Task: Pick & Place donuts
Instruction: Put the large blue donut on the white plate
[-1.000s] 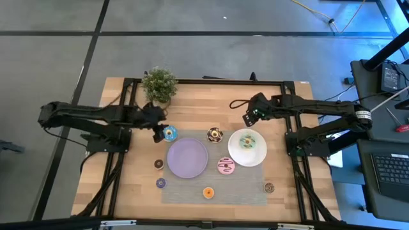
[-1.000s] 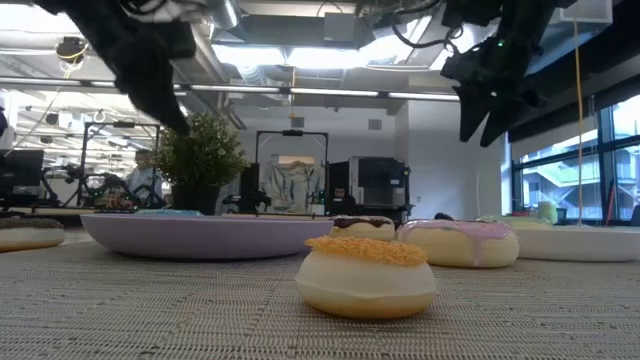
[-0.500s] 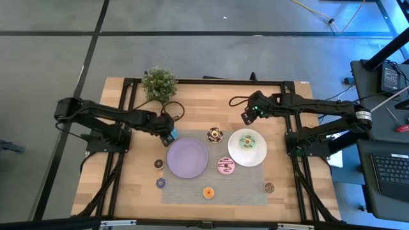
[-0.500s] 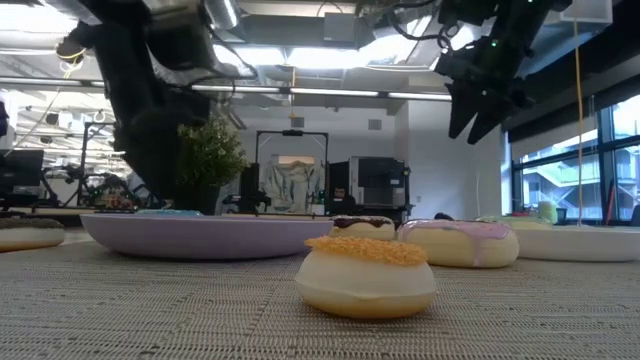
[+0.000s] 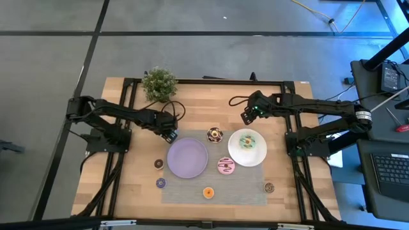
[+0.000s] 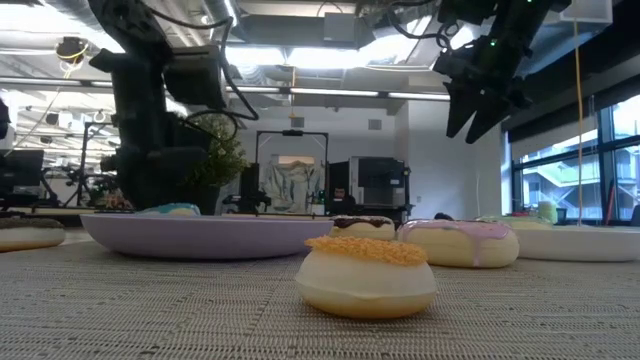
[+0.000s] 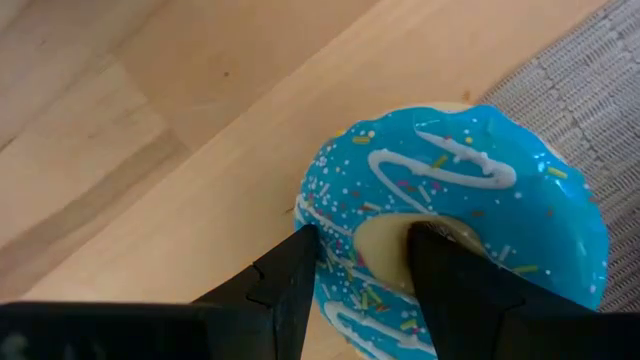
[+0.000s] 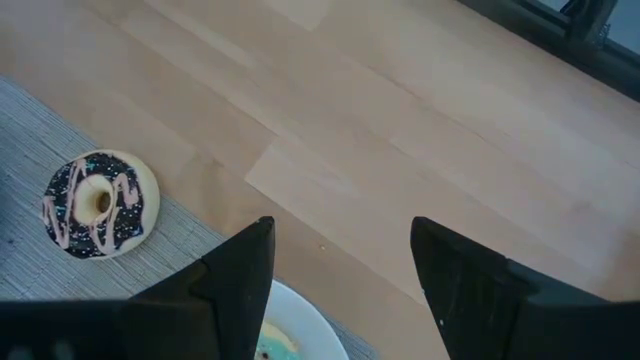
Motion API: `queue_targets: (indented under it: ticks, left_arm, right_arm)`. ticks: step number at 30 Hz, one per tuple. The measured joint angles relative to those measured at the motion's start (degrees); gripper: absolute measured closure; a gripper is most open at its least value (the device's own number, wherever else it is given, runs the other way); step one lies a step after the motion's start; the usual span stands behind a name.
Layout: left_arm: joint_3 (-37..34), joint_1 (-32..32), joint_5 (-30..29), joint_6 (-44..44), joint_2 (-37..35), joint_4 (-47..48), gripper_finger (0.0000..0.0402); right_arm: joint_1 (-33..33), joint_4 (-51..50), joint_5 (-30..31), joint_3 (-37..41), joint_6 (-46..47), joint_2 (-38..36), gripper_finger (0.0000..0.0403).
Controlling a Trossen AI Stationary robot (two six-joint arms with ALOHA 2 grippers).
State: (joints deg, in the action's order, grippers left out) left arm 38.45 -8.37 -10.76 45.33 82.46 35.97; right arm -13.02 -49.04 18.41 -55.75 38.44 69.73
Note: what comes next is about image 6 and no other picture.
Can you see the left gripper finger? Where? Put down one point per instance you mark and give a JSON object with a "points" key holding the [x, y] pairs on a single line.
{"points": [[187, 175], [142, 180]]}

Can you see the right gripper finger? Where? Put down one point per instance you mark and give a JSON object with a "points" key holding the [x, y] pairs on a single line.
{"points": [[457, 112], [487, 117]]}

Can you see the black cabinet machine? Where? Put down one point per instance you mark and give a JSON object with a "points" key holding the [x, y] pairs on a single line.
{"points": [[380, 180]]}

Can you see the white plate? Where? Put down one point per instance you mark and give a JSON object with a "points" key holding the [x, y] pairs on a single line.
{"points": [[575, 245]]}

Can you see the orange frosted donut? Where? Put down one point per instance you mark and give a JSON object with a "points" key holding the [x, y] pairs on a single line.
{"points": [[365, 280]]}

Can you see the large window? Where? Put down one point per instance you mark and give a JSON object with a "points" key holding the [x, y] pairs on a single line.
{"points": [[560, 185]]}

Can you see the black tabletop machine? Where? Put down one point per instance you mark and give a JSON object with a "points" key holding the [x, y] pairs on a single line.
{"points": [[250, 190]]}

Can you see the blue frosted donut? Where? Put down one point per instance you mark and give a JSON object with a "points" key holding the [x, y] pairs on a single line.
{"points": [[172, 210]]}

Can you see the green potted plant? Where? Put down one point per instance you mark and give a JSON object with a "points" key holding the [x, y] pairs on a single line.
{"points": [[225, 160]]}

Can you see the chocolate frosted donut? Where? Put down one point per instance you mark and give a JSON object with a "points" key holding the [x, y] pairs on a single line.
{"points": [[362, 229]]}

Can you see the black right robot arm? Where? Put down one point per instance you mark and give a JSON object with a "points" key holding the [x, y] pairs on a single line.
{"points": [[515, 25]]}

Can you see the person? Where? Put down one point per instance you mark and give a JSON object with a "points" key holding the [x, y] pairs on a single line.
{"points": [[340, 202]]}

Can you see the grey woven placemat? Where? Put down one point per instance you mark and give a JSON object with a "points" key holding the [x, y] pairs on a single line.
{"points": [[150, 310]]}

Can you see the chocolate donut with sprinkles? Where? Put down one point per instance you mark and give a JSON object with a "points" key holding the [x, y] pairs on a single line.
{"points": [[25, 237]]}

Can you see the purple plate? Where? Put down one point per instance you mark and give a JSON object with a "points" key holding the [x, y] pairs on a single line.
{"points": [[200, 240]]}

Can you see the long ceiling light strip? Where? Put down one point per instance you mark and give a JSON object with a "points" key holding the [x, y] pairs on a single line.
{"points": [[252, 90], [335, 92], [420, 95]]}

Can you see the black computer monitor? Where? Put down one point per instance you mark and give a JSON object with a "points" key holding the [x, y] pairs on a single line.
{"points": [[20, 172]]}

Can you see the pink frosted donut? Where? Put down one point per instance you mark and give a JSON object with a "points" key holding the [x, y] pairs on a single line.
{"points": [[460, 247]]}

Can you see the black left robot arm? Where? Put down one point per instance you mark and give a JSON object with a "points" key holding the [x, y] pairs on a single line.
{"points": [[130, 25]]}

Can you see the pale green container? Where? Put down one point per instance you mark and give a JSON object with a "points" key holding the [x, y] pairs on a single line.
{"points": [[547, 210]]}

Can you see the black rectangular stand frame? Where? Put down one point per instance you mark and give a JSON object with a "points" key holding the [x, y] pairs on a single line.
{"points": [[292, 133]]}

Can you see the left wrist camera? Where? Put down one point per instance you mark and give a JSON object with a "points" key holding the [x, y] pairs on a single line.
{"points": [[194, 77]]}

